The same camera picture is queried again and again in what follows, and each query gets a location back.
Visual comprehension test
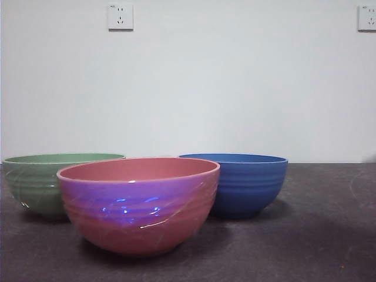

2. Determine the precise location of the red ribbed bowl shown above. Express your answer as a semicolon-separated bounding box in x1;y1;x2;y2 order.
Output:
56;156;221;259

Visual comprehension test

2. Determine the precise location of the green ribbed bowl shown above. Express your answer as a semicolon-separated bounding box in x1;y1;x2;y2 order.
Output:
2;152;127;221

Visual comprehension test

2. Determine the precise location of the blue ribbed bowl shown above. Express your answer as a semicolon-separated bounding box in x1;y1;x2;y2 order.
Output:
178;152;290;220

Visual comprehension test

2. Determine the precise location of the white wall socket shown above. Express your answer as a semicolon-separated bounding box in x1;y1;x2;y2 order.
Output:
357;5;376;33
108;3;135;32

